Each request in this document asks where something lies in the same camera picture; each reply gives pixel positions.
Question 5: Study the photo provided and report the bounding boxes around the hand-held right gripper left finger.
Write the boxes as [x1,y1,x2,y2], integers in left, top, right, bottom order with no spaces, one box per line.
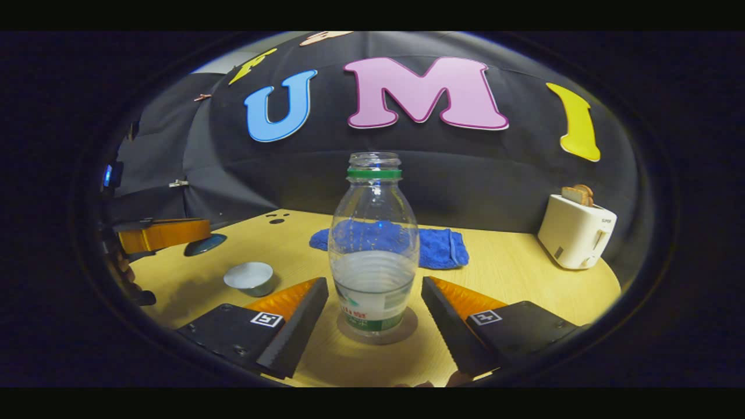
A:
[176,277,330,380]

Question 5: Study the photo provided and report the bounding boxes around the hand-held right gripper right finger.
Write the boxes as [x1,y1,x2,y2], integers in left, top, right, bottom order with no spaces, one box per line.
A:
[421,276,588,379]

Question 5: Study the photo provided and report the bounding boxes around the round tan coaster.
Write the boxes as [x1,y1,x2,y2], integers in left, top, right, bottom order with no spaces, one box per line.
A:
[336,306,419,346]

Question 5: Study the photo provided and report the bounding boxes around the teal teacup white inside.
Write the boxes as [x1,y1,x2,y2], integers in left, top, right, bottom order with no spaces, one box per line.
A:
[223,261,275,298]

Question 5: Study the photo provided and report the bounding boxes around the clear plastic water bottle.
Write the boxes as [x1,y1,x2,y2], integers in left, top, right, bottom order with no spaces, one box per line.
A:
[328,152,420,337]

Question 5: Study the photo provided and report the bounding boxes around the blue towel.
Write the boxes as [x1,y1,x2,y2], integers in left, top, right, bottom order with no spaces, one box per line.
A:
[308,219,470,270]

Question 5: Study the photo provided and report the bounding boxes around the black backdrop cloth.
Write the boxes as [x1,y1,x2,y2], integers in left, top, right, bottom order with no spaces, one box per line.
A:
[108,32,650,287]

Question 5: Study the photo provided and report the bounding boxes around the white toaster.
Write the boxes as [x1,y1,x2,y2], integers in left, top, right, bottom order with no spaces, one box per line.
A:
[537,194,618,271]

